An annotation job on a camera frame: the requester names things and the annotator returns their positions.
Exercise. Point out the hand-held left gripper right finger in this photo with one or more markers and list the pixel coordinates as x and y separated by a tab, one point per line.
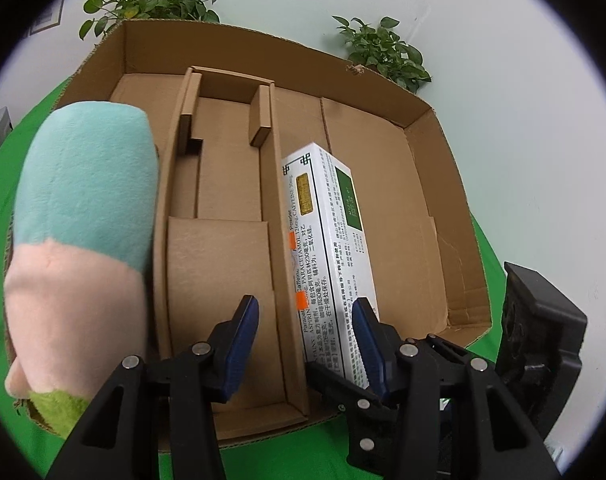
370	350

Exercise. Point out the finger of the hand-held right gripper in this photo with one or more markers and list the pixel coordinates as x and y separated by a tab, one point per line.
363	425

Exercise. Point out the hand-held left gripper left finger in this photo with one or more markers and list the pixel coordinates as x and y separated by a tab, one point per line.
243	340

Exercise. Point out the narrow cardboard insert tray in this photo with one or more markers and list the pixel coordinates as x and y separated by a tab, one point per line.
218	260

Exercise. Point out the white medicine box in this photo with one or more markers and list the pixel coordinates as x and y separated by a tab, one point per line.
328	240

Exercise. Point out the large cardboard box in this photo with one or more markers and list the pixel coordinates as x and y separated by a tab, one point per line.
383	185

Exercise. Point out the pastel plush toy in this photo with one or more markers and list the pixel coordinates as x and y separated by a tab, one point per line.
83	185

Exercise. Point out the potted plant in brown pot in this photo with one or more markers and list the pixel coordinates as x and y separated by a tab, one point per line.
383	50

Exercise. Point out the green tablecloth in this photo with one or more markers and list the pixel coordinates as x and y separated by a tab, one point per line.
38	110

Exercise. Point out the group of framed wall certificates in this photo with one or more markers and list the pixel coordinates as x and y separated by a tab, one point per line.
48	12

